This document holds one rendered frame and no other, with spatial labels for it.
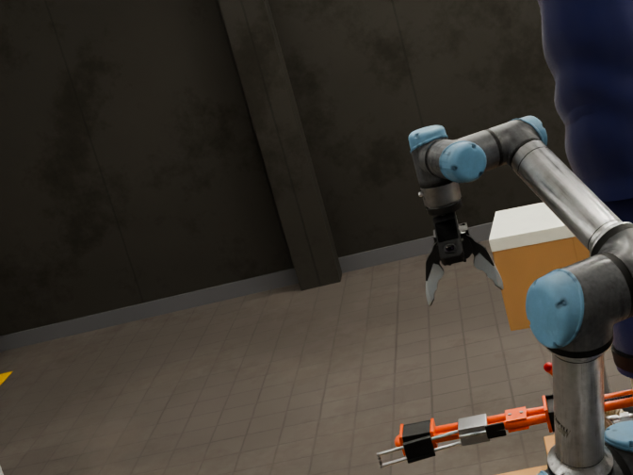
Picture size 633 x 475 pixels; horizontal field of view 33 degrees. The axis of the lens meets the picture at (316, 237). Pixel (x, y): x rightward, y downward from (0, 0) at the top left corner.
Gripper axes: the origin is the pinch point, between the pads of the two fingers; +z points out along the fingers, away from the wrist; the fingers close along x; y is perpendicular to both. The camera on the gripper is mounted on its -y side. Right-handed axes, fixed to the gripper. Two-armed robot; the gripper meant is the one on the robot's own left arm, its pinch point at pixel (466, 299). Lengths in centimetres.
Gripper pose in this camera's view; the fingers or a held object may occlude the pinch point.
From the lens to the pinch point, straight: 216.2
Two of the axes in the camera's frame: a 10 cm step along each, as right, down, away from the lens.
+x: -9.6, 2.3, 1.5
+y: 0.9, -2.7, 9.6
